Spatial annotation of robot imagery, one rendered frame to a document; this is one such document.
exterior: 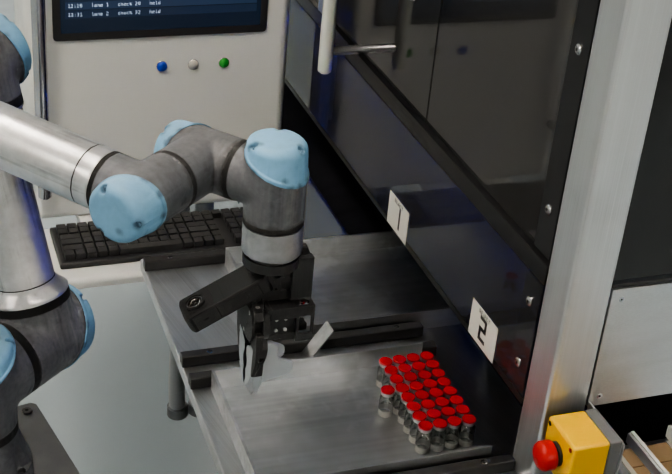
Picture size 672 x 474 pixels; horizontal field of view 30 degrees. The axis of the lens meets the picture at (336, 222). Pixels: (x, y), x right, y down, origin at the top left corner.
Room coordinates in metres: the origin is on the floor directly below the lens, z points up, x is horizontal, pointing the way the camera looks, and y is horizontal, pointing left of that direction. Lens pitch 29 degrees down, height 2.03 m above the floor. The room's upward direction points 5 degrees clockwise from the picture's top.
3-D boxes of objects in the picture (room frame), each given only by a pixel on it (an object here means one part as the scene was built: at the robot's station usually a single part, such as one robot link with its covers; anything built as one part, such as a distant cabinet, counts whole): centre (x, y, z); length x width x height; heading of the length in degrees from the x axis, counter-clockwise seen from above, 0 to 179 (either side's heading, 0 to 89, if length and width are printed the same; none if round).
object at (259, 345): (1.30, 0.09, 1.12); 0.05 x 0.02 x 0.09; 22
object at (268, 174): (1.32, 0.08, 1.34); 0.09 x 0.08 x 0.11; 63
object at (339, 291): (1.81, -0.02, 0.90); 0.34 x 0.26 x 0.04; 112
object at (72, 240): (2.06, 0.33, 0.82); 0.40 x 0.14 x 0.02; 112
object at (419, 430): (1.48, -0.12, 0.90); 0.18 x 0.02 x 0.05; 22
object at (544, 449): (1.29, -0.30, 0.99); 0.04 x 0.04 x 0.04; 22
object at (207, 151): (1.35, 0.17, 1.34); 0.11 x 0.11 x 0.08; 63
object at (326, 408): (1.45, -0.04, 0.90); 0.34 x 0.26 x 0.04; 112
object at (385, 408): (1.49, -0.10, 0.90); 0.02 x 0.02 x 0.05
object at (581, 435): (1.30, -0.35, 0.99); 0.08 x 0.07 x 0.07; 112
